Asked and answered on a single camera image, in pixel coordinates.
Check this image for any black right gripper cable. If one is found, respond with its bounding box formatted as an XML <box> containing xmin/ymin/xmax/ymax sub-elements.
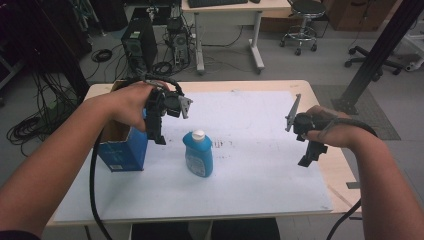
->
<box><xmin>317</xmin><ymin>116</ymin><xmax>380</xmax><ymax>240</ymax></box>

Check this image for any person's right hand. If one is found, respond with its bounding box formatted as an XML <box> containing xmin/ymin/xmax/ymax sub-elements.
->
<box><xmin>305</xmin><ymin>105</ymin><xmax>367</xmax><ymax>150</ymax></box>

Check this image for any grey floor mat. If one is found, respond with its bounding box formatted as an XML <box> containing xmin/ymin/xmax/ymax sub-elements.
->
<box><xmin>310</xmin><ymin>84</ymin><xmax>402</xmax><ymax>142</ymax></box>

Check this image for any blue cardboard box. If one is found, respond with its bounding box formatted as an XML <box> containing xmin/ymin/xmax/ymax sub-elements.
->
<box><xmin>97</xmin><ymin>79</ymin><xmax>150</xmax><ymax>173</ymax></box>

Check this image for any small black computer tower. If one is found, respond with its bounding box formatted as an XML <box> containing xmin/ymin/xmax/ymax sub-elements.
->
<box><xmin>165</xmin><ymin>17</ymin><xmax>191</xmax><ymax>67</ymax></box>

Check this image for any person's left hand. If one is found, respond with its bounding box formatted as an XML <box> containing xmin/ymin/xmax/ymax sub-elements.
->
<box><xmin>107</xmin><ymin>81</ymin><xmax>170</xmax><ymax>133</ymax></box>

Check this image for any black metal stand post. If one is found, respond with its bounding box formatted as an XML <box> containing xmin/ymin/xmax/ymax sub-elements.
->
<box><xmin>330</xmin><ymin>0</ymin><xmax>424</xmax><ymax>116</ymax></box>

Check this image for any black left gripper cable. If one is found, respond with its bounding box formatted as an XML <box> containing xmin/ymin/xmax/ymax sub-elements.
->
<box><xmin>88</xmin><ymin>75</ymin><xmax>185</xmax><ymax>240</ymax></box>

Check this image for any light wooden table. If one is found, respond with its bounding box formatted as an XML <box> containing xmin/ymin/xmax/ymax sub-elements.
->
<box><xmin>45</xmin><ymin>79</ymin><xmax>363</xmax><ymax>228</ymax></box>

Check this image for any brown wooden cabinet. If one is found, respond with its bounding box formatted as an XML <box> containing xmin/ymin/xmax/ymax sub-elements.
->
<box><xmin>320</xmin><ymin>0</ymin><xmax>398</xmax><ymax>33</ymax></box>

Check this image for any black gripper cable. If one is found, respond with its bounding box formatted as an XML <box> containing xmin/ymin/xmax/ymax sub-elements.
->
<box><xmin>317</xmin><ymin>116</ymin><xmax>380</xmax><ymax>240</ymax></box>
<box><xmin>88</xmin><ymin>75</ymin><xmax>185</xmax><ymax>240</ymax></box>

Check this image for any black keyboard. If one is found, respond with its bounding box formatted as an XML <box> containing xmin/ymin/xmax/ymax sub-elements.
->
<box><xmin>187</xmin><ymin>0</ymin><xmax>250</xmax><ymax>9</ymax></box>

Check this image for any white office desk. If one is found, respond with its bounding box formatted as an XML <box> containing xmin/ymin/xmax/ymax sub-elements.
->
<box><xmin>180</xmin><ymin>0</ymin><xmax>293</xmax><ymax>75</ymax></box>

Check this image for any black round stool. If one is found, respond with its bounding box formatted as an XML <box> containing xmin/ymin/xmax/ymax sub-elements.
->
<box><xmin>279</xmin><ymin>0</ymin><xmax>328</xmax><ymax>57</ymax></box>

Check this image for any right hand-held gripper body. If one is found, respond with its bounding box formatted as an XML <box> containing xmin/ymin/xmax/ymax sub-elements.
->
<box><xmin>284</xmin><ymin>93</ymin><xmax>330</xmax><ymax>158</ymax></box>

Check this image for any blue bottle with white cap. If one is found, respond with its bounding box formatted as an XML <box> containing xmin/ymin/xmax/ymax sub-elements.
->
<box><xmin>182</xmin><ymin>128</ymin><xmax>215</xmax><ymax>179</ymax></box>

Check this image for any dark curtain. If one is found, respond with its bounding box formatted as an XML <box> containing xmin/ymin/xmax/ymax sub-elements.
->
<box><xmin>0</xmin><ymin>0</ymin><xmax>93</xmax><ymax>103</ymax></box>

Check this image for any bundle of black floor cables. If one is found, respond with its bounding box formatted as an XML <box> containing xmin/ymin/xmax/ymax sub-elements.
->
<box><xmin>5</xmin><ymin>71</ymin><xmax>79</xmax><ymax>157</ymax></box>

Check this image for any black office chair base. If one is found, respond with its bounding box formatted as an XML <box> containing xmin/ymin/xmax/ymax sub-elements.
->
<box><xmin>344</xmin><ymin>45</ymin><xmax>405</xmax><ymax>77</ymax></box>

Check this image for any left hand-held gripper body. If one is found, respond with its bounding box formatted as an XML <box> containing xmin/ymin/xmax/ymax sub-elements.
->
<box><xmin>144</xmin><ymin>87</ymin><xmax>194</xmax><ymax>135</ymax></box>

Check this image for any small coiled black cable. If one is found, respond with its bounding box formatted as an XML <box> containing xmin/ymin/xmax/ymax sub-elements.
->
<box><xmin>90</xmin><ymin>48</ymin><xmax>114</xmax><ymax>64</ymax></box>

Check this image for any large black computer tower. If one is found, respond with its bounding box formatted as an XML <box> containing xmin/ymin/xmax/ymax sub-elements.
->
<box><xmin>120</xmin><ymin>17</ymin><xmax>159</xmax><ymax>74</ymax></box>

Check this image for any white board mat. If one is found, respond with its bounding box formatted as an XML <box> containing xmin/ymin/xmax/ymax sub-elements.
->
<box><xmin>53</xmin><ymin>90</ymin><xmax>334</xmax><ymax>224</ymax></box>

